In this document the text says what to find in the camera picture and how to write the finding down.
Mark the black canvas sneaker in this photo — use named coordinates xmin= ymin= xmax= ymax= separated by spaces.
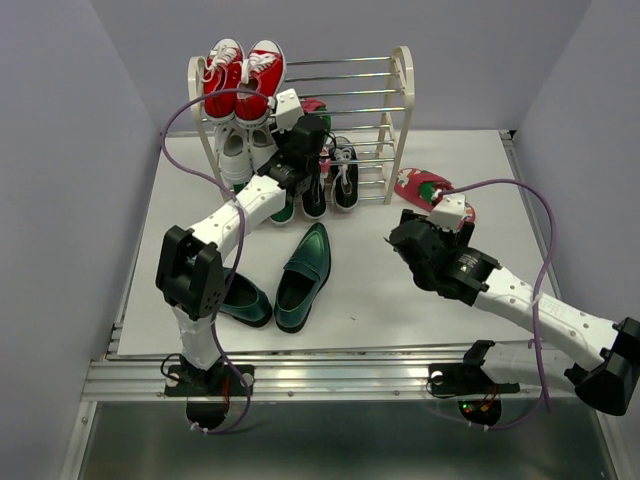
xmin=331 ymin=136 xmax=359 ymax=212
xmin=301 ymin=176 xmax=326 ymax=220

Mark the pink patterned flip-flop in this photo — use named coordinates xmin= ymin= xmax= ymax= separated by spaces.
xmin=302 ymin=98 xmax=331 ymax=177
xmin=394 ymin=168 xmax=455 ymax=221

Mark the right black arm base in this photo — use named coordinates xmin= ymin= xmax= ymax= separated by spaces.
xmin=426 ymin=363 xmax=521 ymax=427

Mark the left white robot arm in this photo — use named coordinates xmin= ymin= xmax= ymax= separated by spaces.
xmin=155 ymin=115 xmax=326 ymax=394

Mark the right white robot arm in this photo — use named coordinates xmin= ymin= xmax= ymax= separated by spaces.
xmin=388 ymin=210 xmax=639 ymax=416

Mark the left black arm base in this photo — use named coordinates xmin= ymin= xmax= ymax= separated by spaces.
xmin=159 ymin=354 xmax=255 ymax=435

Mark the cream metal shoe rack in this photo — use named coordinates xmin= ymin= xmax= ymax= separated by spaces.
xmin=186 ymin=45 xmax=416 ymax=217

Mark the right white sneaker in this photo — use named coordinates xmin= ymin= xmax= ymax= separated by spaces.
xmin=248 ymin=123 xmax=278 ymax=172

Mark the white sneaker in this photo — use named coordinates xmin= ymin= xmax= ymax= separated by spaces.
xmin=214 ymin=125 xmax=252 ymax=186
xmin=248 ymin=123 xmax=278 ymax=172

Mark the right green canvas sneaker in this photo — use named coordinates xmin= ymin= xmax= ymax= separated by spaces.
xmin=270 ymin=204 xmax=294 ymax=226

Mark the left white sneaker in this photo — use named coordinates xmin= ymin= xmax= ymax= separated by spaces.
xmin=214 ymin=125 xmax=252 ymax=186

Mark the right red canvas sneaker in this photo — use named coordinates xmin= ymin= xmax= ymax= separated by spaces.
xmin=235 ymin=39 xmax=286 ymax=126

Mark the red canvas sneaker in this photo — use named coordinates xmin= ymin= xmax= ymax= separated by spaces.
xmin=203 ymin=39 xmax=244 ymax=124
xmin=235 ymin=39 xmax=286 ymax=126

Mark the right green leather loafer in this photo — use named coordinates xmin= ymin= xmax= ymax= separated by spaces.
xmin=274 ymin=222 xmax=332 ymax=334

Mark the green leather loafer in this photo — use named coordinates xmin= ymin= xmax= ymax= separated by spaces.
xmin=274 ymin=222 xmax=332 ymax=334
xmin=219 ymin=272 xmax=273 ymax=328

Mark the left red canvas sneaker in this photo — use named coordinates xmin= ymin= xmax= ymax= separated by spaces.
xmin=203 ymin=39 xmax=244 ymax=124

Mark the left green leather loafer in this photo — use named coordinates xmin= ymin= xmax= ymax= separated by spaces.
xmin=219 ymin=272 xmax=273 ymax=328

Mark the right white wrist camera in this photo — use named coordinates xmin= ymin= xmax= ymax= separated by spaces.
xmin=428 ymin=194 xmax=468 ymax=232

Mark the aluminium mounting rail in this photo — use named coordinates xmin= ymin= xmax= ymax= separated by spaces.
xmin=82 ymin=344 xmax=556 ymax=401

